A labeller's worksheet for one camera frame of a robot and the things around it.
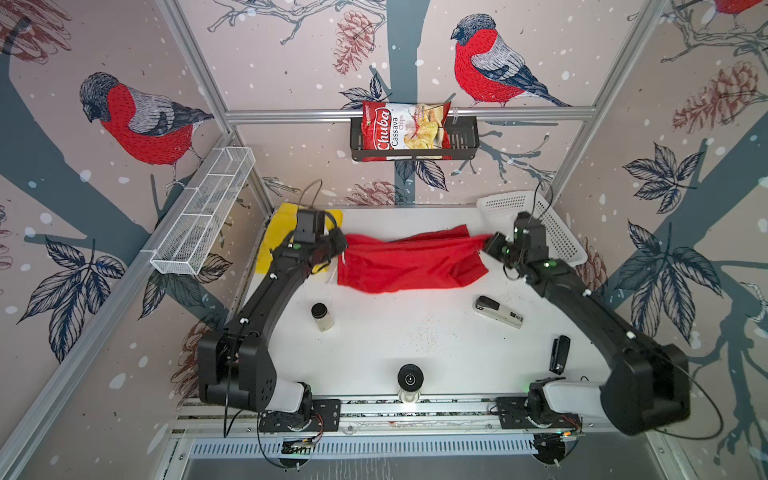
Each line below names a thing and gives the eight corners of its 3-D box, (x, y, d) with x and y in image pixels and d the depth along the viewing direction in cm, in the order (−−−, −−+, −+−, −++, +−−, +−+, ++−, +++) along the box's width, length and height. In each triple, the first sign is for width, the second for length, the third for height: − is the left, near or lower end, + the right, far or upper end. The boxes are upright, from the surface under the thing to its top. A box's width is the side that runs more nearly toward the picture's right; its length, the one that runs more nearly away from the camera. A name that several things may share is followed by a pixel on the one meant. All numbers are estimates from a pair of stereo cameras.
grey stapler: (471, 309, 94) (473, 303, 90) (474, 299, 96) (477, 292, 93) (518, 329, 89) (523, 323, 86) (520, 318, 92) (525, 312, 88)
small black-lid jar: (319, 334, 87) (313, 322, 81) (316, 318, 91) (309, 305, 84) (333, 329, 88) (328, 317, 82) (329, 313, 92) (324, 300, 85)
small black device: (547, 369, 82) (552, 366, 79) (554, 336, 88) (559, 331, 85) (559, 376, 81) (565, 372, 78) (566, 341, 87) (571, 337, 84)
